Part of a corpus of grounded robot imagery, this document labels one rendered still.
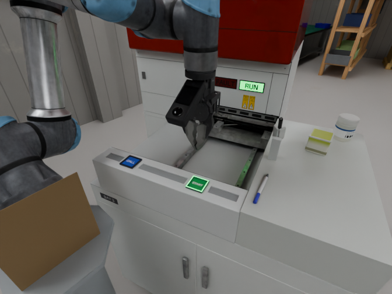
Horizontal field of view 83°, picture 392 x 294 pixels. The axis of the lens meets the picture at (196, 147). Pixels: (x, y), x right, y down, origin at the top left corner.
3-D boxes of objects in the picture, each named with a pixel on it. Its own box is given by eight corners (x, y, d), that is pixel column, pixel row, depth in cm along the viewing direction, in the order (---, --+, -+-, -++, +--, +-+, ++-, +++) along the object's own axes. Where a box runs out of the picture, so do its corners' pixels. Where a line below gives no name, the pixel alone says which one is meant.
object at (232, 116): (194, 121, 130) (194, 106, 124) (272, 138, 114) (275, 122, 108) (193, 122, 128) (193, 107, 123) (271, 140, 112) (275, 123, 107)
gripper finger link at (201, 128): (213, 143, 64) (215, 114, 59) (205, 154, 60) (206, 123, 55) (203, 141, 65) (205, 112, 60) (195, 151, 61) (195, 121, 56)
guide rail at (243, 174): (256, 142, 115) (258, 137, 114) (261, 143, 115) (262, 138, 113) (224, 212, 78) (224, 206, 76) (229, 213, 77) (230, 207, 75)
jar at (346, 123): (331, 132, 96) (338, 111, 90) (349, 135, 93) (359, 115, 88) (331, 139, 90) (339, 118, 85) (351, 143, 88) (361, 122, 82)
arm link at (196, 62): (209, 54, 44) (174, 51, 47) (209, 77, 47) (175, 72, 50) (223, 48, 50) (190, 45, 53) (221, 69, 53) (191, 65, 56)
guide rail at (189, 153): (209, 131, 125) (209, 126, 123) (212, 132, 124) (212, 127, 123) (159, 188, 88) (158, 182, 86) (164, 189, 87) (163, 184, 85)
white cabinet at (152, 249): (176, 210, 182) (170, 121, 137) (302, 260, 147) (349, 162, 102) (123, 285, 134) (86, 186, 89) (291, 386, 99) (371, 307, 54)
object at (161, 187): (116, 173, 95) (109, 146, 87) (243, 220, 75) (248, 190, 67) (100, 187, 88) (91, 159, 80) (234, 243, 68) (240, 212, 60)
